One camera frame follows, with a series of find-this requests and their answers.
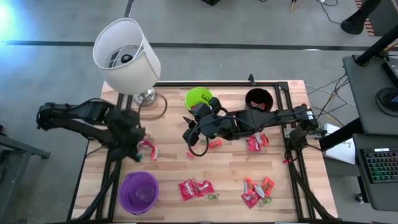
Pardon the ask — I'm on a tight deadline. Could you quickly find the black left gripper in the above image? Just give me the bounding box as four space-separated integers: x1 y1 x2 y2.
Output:
110 118 146 162

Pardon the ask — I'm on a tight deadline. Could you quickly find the black desk device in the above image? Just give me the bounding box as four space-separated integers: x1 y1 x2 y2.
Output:
381 57 398 90

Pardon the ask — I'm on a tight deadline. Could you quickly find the black aluminium table frame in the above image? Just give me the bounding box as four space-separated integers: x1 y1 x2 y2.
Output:
67 81 336 222

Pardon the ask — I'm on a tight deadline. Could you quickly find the black left wrist camera cable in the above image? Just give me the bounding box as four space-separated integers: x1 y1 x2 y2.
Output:
138 93 168 121

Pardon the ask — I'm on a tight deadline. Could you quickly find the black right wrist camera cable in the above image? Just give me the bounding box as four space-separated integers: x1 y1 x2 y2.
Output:
187 116 237 157

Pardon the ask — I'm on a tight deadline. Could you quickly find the person's leg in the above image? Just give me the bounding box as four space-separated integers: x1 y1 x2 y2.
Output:
340 0 384 35

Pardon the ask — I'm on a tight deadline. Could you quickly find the round black monitor stand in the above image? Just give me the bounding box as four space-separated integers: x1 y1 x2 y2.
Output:
374 86 398 118

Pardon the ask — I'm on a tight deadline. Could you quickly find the white paper sheet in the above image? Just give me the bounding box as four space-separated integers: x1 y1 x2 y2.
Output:
323 138 356 166

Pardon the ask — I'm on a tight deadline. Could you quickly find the green plastic bucket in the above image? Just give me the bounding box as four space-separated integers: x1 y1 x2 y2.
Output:
184 86 215 111

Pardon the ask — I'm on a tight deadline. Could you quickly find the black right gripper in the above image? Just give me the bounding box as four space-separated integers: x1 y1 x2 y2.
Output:
182 98 223 146

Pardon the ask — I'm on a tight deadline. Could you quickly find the backlit computer keyboard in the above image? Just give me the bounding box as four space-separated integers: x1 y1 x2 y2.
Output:
359 147 398 184

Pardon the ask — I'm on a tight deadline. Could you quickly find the black plastic bucket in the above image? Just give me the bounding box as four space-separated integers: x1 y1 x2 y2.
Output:
244 88 274 113

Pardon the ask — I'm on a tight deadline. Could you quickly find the purple plastic bucket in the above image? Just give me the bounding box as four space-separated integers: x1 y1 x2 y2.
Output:
118 170 160 215

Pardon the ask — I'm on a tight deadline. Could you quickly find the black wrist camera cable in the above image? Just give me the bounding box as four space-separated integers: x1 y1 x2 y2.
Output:
187 116 237 157
138 93 168 121

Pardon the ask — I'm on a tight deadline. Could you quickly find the grey desk top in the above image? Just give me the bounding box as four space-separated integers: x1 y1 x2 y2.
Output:
341 54 398 136
353 133 398 212

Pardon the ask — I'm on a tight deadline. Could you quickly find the black stand pole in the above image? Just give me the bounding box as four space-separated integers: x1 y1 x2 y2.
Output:
319 117 363 152
355 23 398 67

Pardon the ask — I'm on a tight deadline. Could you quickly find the red white striped mat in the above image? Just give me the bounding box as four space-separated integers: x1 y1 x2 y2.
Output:
355 0 377 37

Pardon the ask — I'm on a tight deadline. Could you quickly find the bundle of floor cables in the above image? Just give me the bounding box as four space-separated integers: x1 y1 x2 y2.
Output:
304 73 351 125

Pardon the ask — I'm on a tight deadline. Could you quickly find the red Skittles packet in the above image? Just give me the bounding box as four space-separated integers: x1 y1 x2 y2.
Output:
194 179 216 198
178 179 197 202
247 136 261 152
241 191 261 209

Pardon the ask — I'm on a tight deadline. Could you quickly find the white shade silver table lamp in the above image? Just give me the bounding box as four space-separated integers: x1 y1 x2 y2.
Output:
92 17 162 106

